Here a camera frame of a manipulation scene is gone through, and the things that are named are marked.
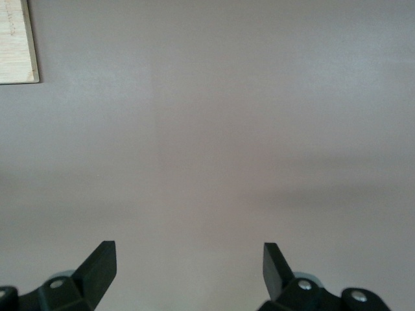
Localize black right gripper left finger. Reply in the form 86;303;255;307
0;240;117;311

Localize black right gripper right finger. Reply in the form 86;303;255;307
257;242;390;311

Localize wooden cutting board metal handle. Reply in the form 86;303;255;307
0;0;40;85

